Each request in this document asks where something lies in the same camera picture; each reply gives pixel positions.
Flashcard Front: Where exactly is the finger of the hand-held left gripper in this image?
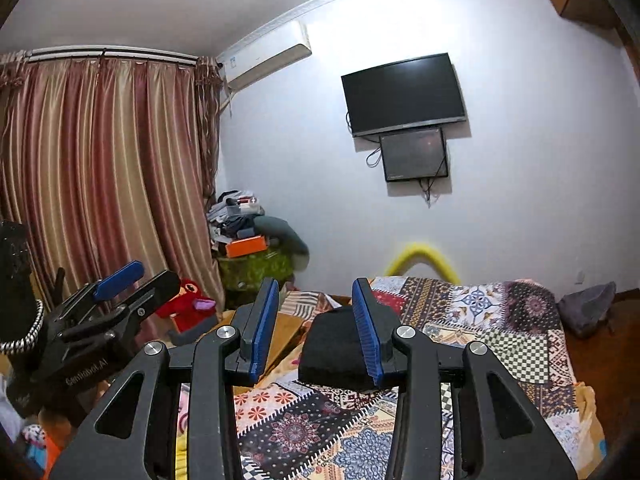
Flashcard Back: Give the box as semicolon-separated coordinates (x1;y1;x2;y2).
62;260;146;311
112;269;182;323

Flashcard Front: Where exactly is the red plush toy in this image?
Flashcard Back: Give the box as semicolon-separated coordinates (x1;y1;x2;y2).
155;278;217;333

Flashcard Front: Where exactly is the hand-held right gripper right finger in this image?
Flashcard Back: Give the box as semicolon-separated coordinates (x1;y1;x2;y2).
350;277;578;480

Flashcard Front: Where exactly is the striped brown curtain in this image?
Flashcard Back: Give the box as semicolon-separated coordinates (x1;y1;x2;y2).
0;52;226;311

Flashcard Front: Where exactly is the pile of mixed clothes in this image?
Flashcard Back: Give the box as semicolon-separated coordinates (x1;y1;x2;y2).
206;189;266;246

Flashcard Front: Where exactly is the grey neck pillow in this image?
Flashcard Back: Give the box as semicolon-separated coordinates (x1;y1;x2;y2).
252;216;311;256

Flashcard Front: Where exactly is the white wall air conditioner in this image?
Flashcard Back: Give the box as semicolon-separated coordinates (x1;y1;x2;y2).
216;20;313;92

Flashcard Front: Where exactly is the black zip hoodie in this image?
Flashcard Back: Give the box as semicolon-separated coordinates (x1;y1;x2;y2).
298;307;396;392

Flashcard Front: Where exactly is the black white braided cord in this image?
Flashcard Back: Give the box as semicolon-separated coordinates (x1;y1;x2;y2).
0;299;46;354

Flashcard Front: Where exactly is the small black wall monitor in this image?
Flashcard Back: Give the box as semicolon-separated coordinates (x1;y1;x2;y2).
378;126;449;183

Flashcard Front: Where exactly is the patchwork printed bedspread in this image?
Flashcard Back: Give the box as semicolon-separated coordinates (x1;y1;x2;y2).
175;275;598;480

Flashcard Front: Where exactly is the yellow foam tube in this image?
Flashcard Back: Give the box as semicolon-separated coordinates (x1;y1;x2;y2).
385;242;462;285

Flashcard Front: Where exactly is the white curtain rail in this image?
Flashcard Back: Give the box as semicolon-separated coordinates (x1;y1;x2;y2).
25;46;223;67

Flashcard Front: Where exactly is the grey crumpled cloth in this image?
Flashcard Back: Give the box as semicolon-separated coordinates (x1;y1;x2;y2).
556;281;618;339

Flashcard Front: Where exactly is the green cloth covered box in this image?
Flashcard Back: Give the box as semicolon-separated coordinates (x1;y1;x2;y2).
216;247;296;306

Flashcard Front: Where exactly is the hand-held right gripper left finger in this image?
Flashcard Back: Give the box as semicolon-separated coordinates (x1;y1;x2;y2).
47;277;281;480

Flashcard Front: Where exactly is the orange flat box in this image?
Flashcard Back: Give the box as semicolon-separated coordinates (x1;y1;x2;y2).
225;234;266;258

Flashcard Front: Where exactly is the large black wall television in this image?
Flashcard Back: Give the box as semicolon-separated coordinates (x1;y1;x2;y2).
341;52;469;138

